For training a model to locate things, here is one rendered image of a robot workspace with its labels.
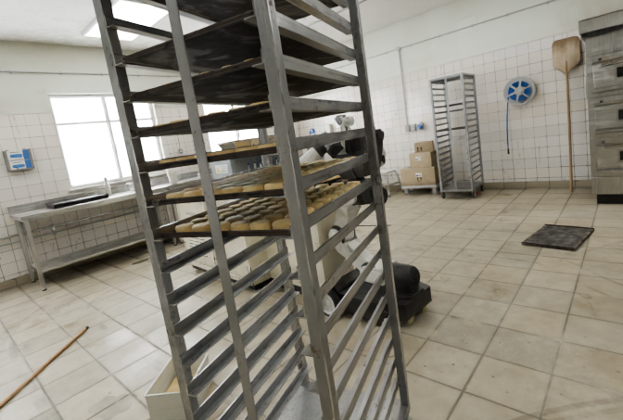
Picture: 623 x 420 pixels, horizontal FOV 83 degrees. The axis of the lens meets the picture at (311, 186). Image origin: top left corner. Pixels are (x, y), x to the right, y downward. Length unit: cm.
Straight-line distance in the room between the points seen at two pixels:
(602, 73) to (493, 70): 171
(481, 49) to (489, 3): 64
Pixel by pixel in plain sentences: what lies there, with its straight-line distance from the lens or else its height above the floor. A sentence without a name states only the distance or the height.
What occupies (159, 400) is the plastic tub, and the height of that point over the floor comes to 13.
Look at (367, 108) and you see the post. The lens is 128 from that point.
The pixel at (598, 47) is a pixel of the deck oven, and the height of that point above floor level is 172.
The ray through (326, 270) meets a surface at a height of 26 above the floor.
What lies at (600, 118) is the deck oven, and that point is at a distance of 502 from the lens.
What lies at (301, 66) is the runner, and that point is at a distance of 89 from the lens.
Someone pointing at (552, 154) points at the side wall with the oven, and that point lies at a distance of 614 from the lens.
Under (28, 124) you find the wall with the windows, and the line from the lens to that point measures 584.
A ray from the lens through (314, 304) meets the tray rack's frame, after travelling 79.
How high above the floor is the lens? 124
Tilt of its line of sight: 8 degrees down
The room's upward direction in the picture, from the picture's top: 9 degrees counter-clockwise
